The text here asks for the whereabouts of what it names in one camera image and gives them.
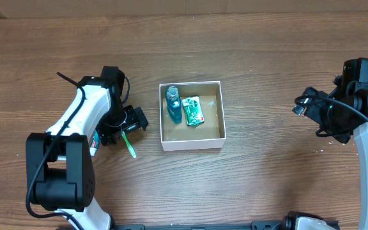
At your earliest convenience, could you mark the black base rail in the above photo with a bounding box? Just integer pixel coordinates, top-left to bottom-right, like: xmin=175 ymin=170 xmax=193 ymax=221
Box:
xmin=110 ymin=217 xmax=291 ymax=230

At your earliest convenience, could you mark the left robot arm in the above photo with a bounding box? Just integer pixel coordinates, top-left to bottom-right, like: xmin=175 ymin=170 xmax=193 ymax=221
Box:
xmin=25 ymin=66 xmax=148 ymax=229

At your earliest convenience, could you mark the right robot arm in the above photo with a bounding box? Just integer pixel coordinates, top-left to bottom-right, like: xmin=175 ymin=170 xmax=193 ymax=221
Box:
xmin=293 ymin=57 xmax=368 ymax=229

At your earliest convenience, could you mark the white cardboard box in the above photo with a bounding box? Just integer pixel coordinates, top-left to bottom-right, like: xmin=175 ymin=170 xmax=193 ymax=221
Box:
xmin=158 ymin=81 xmax=227 ymax=151

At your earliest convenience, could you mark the blue mouthwash bottle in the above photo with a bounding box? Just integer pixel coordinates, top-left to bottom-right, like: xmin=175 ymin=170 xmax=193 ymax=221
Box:
xmin=165 ymin=86 xmax=182 ymax=124

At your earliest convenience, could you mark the green toothbrush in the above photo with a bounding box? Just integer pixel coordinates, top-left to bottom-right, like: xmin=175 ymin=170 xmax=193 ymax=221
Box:
xmin=121 ymin=131 xmax=137 ymax=158

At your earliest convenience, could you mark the teal toothpaste tube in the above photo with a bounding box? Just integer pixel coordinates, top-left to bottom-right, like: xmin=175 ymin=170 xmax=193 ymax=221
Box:
xmin=89 ymin=130 xmax=100 ymax=157

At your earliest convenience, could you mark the green floss pack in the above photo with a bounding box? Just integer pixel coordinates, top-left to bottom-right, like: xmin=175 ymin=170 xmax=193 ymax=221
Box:
xmin=181 ymin=96 xmax=205 ymax=127

